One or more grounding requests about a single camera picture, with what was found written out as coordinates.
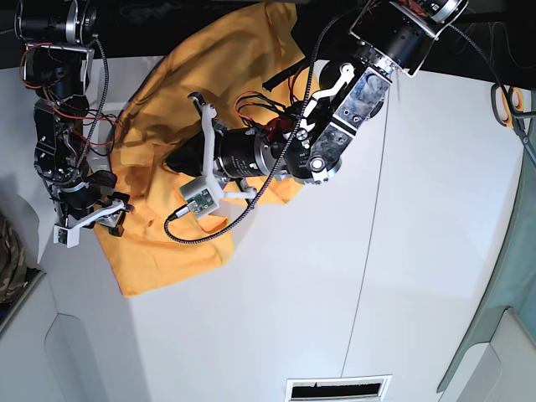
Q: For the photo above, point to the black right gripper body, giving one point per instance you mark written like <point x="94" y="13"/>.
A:
<point x="87" y="203"/>

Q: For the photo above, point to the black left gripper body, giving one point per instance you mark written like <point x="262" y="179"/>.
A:
<point x="234" y="155"/>

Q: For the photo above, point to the orange t-shirt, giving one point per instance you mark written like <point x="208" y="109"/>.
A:
<point x="161" y="142"/>

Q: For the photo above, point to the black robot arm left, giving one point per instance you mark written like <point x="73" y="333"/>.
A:
<point x="306" y="141"/>

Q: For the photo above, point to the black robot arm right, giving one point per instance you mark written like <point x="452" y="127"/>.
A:
<point x="60" y="40"/>

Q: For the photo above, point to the camouflage cloth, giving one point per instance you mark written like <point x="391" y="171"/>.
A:
<point x="13" y="262"/>

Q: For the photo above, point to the white vent grille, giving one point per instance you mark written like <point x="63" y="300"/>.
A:
<point x="367" y="388"/>

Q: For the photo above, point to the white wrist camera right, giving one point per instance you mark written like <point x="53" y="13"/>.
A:
<point x="69" y="237"/>

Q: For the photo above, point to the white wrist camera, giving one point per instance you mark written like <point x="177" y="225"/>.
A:
<point x="199" y="201"/>
<point x="69" y="237"/>

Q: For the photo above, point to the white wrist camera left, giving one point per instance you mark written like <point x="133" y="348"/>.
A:
<point x="199" y="201"/>

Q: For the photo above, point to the orange handled scissors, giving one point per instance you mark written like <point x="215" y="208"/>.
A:
<point x="509" y="111"/>

